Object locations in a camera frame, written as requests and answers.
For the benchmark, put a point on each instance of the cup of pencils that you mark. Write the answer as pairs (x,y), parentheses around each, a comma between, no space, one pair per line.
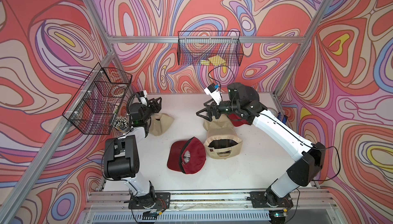
(121,124)

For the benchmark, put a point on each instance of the black wire basket left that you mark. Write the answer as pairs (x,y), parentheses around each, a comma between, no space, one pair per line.
(94,108)

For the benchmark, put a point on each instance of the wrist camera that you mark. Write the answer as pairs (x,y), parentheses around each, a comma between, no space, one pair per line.
(142,97)
(213,90)

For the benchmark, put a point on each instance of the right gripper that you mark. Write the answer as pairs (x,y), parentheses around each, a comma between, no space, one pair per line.
(208,110)

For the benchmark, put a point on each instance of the grey Colorado cap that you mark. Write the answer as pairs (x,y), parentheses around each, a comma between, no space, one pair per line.
(249,95)

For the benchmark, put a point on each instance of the beige cap under red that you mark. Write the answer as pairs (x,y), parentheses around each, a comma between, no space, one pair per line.
(221,123)

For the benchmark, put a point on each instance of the beige cap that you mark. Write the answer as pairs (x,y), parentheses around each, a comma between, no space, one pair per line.
(160,124)
(221,123)
(222,143)

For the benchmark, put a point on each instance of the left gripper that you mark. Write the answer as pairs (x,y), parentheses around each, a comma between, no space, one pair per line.
(152,106)

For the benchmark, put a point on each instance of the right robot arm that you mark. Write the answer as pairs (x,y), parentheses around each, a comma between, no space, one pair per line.
(308,157)

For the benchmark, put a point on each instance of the black wire basket back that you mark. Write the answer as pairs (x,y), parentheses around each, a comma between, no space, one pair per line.
(194,46)

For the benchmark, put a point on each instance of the black wire basket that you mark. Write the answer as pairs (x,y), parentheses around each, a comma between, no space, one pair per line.
(94,108)
(194,46)

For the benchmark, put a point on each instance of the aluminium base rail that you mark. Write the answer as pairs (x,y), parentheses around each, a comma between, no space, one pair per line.
(304,206)

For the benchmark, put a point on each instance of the beige cap upside down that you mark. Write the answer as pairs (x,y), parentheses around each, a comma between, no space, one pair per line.
(222,143)

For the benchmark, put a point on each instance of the red Colorado cap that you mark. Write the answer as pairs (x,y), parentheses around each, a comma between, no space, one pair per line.
(237,121)

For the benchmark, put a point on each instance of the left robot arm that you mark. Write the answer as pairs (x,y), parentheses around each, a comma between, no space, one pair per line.
(121,162)

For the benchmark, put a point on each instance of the dark red cap front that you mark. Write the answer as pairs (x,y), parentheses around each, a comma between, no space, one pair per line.
(187,156)

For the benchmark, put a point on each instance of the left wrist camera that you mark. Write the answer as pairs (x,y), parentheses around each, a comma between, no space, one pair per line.
(142,97)

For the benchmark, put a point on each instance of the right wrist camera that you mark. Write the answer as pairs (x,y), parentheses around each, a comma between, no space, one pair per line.
(213,90)

